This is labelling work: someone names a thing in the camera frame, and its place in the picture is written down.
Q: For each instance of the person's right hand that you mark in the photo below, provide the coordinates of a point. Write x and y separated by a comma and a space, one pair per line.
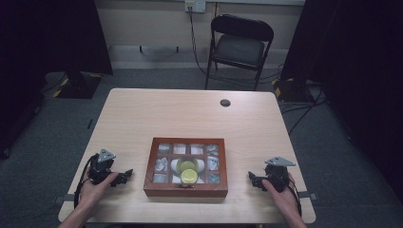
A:
282, 198

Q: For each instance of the white wall socket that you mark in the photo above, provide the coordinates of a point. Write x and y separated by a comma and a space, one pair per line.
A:
195, 5

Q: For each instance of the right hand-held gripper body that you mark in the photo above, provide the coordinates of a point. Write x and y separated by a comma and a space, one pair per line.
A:
278, 175

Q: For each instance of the wooden box with glass lid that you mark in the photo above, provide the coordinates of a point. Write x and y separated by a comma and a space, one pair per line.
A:
187, 186

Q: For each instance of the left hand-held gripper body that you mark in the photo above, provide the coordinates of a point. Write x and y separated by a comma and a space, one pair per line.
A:
100, 168

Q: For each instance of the black folding chair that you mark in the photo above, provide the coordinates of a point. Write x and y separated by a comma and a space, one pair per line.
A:
240, 47

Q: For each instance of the dark curtain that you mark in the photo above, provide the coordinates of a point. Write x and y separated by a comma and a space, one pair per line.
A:
38, 47
358, 63

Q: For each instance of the green lid coffee capsule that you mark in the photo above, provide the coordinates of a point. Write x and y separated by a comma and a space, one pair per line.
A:
186, 165
189, 176

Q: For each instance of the grey table bracket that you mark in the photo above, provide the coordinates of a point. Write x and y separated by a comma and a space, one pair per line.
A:
307, 195
65, 198

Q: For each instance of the person's left hand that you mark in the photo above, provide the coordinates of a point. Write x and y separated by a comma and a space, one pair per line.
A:
93, 190

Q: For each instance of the black stand base striped tape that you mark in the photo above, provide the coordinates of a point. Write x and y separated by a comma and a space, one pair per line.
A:
291, 90
79, 85

